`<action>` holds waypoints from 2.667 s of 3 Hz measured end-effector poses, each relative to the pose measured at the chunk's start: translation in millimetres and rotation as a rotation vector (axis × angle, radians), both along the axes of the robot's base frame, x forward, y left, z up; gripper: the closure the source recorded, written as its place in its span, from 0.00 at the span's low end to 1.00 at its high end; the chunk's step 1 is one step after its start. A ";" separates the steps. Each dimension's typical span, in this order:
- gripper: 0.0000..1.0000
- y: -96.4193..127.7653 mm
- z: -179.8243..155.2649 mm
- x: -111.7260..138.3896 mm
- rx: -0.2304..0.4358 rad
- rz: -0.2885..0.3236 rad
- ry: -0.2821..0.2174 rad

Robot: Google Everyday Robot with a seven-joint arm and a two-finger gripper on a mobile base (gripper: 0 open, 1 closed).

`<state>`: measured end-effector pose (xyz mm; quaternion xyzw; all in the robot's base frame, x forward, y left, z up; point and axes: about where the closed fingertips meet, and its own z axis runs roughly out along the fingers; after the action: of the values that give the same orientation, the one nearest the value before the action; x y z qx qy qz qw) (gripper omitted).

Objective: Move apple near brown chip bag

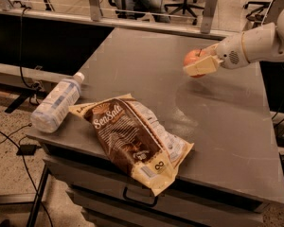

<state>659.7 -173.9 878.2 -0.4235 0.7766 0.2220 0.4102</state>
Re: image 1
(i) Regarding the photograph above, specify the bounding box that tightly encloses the grey drawer cabinet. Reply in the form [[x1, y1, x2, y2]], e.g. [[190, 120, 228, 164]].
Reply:
[[44, 145, 263, 227]]

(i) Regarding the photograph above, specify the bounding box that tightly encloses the seated person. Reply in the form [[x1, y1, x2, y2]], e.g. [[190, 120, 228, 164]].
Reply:
[[115, 0, 170, 24]]

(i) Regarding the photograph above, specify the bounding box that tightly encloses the black office chair right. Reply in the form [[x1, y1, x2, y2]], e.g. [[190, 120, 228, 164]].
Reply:
[[243, 1, 270, 22]]

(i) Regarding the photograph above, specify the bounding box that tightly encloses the brown chip bag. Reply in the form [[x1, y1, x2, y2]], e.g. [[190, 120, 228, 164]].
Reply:
[[69, 94, 193, 196]]

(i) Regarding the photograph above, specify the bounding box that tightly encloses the red apple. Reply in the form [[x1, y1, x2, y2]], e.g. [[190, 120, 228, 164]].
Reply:
[[183, 49, 205, 78]]

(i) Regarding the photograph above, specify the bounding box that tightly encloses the metal railing post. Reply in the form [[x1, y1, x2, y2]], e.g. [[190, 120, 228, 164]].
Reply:
[[201, 0, 218, 34], [89, 0, 102, 21]]

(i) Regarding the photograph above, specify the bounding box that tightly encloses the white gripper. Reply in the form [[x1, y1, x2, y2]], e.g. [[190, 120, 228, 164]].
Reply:
[[184, 33, 249, 77]]

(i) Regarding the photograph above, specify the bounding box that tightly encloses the black drawer handle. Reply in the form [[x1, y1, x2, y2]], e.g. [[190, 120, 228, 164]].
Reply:
[[122, 187, 158, 207]]

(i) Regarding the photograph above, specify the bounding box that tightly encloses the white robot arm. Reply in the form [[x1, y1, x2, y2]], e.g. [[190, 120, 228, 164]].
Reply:
[[184, 9, 284, 78]]

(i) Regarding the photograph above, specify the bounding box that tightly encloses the clear plastic water bottle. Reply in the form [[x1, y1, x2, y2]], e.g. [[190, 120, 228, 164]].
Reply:
[[30, 72, 84, 133]]

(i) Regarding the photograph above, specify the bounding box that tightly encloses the black floor cable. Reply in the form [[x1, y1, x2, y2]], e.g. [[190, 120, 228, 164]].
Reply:
[[0, 123, 55, 227]]

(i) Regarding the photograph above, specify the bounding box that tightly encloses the black power adapter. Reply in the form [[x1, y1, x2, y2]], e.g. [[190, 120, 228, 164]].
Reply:
[[17, 144, 37, 156]]

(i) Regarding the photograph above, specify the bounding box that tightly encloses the metal railing post right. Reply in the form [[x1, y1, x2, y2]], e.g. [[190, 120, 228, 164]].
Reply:
[[201, 0, 218, 34]]

